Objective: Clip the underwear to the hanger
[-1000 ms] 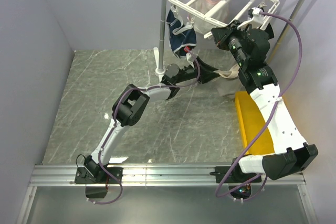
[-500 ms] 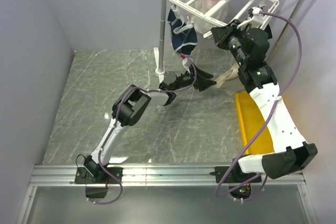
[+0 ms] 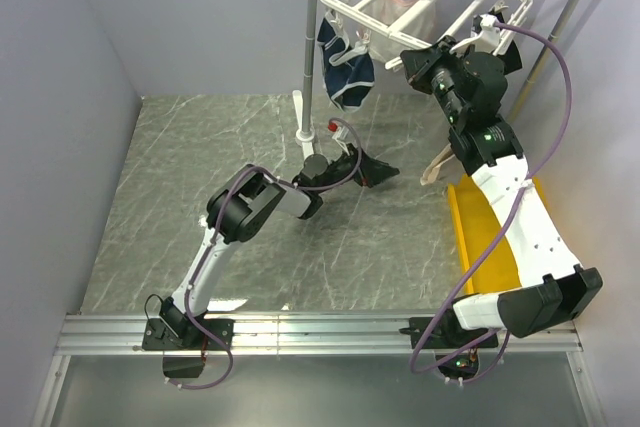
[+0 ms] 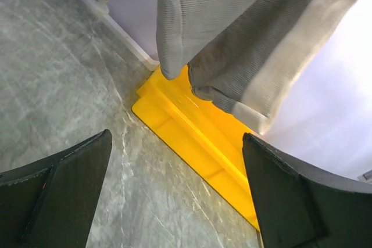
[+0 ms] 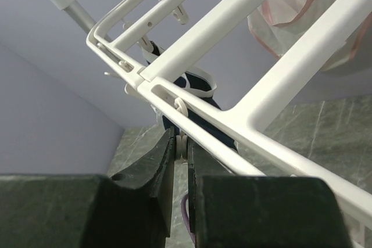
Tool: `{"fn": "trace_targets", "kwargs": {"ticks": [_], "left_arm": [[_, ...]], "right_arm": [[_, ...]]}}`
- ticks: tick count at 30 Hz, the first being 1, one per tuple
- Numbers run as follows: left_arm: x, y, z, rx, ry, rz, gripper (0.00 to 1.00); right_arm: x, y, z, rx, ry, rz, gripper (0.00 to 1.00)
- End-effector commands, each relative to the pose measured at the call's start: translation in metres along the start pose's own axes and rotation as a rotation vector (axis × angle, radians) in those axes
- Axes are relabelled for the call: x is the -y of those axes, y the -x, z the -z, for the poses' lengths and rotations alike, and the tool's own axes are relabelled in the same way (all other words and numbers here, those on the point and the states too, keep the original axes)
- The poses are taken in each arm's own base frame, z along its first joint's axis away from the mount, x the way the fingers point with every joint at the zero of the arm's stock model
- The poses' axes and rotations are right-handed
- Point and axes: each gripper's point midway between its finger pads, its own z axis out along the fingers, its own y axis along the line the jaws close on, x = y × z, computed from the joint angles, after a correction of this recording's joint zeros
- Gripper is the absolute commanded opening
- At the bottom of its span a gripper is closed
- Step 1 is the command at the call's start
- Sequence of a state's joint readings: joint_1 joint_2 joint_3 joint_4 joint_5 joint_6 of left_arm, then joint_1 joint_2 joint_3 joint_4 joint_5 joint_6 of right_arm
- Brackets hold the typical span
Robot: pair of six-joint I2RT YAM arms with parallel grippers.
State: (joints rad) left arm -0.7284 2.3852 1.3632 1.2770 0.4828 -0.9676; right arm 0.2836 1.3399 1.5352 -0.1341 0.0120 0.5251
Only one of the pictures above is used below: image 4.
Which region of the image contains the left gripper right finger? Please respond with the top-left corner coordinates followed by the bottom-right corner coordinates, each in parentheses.
top-left (242, 134), bottom-right (371, 247)

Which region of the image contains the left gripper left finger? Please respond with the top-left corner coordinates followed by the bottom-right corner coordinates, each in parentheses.
top-left (1, 130), bottom-right (112, 247)

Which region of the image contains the grey underwear beige waistband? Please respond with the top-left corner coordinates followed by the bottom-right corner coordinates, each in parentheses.
top-left (156, 0), bottom-right (357, 135)

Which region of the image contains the yellow plastic tray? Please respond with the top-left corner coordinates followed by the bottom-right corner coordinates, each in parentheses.
top-left (132, 68), bottom-right (259, 229)

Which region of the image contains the grey white drying rack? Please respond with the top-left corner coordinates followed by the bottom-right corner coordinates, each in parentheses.
top-left (82, 0), bottom-right (159, 71)

